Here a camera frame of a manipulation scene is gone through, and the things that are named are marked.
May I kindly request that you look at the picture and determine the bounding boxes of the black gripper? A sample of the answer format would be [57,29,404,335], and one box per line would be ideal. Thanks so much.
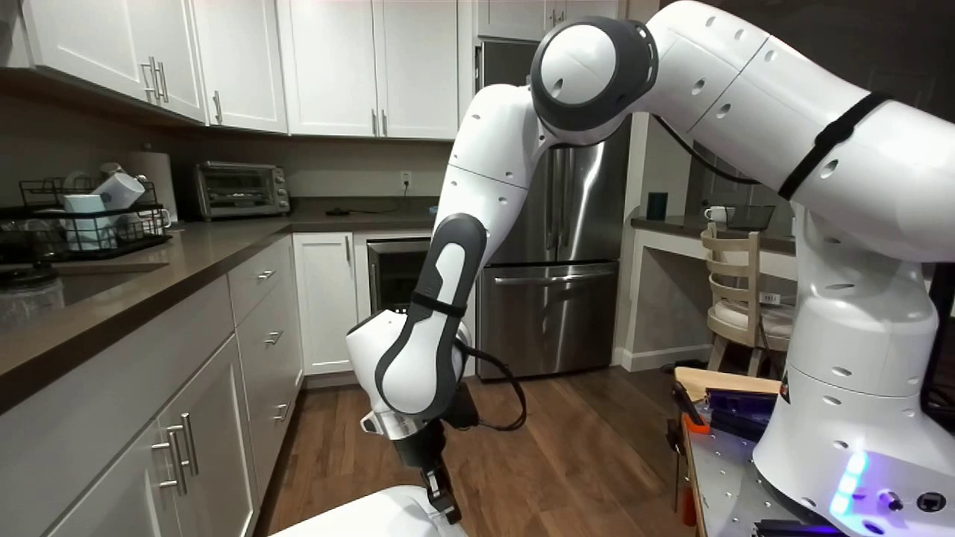
[397,423,462,526]

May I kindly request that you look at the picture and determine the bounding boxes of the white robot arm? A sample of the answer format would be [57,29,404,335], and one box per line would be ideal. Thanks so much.
[346,0,955,537]

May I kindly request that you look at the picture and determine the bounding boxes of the white push-button bin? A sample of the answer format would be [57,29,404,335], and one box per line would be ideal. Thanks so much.
[273,487,468,537]

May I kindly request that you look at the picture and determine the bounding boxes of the stainless steel refrigerator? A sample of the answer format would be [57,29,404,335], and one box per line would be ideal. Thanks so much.
[473,38,634,382]

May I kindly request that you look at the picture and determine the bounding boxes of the grey lower kitchen cabinets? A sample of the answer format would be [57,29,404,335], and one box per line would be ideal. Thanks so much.
[0,239,298,537]

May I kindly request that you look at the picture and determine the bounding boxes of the silver toaster oven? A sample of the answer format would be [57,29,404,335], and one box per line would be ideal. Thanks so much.
[195,162,291,221]

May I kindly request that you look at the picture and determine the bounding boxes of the wooden chair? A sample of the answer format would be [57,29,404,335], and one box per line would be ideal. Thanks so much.
[701,224,794,375]

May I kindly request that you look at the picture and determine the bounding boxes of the paper towel roll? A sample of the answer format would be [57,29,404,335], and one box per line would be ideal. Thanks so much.
[128,153,180,221]

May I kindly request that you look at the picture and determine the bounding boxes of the white mug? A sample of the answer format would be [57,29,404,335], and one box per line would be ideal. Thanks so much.
[704,206,728,224]

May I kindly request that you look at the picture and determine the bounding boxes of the white upper kitchen cabinets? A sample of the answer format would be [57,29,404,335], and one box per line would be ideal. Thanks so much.
[0,0,628,141]

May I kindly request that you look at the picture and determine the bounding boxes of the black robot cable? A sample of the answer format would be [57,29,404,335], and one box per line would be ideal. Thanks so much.
[452,336,531,435]

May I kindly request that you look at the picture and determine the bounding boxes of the black wire dish rack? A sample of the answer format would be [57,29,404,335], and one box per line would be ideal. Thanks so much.
[0,172,171,266]

